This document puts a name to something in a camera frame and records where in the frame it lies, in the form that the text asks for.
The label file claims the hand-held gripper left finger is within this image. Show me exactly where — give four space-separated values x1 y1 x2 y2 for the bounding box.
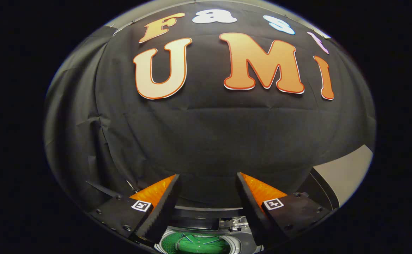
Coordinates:
88 174 182 247

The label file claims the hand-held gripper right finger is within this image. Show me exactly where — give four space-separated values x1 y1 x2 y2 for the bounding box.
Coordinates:
236 172 333 248

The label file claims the grey top-load washing machine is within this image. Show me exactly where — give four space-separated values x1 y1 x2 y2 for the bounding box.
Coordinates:
153 205 266 254

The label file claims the green polo shirt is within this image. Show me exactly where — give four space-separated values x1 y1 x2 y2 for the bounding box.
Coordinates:
162 231 231 254

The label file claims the black backdrop cloth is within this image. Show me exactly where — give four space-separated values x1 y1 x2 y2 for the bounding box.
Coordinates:
43 0 376 212

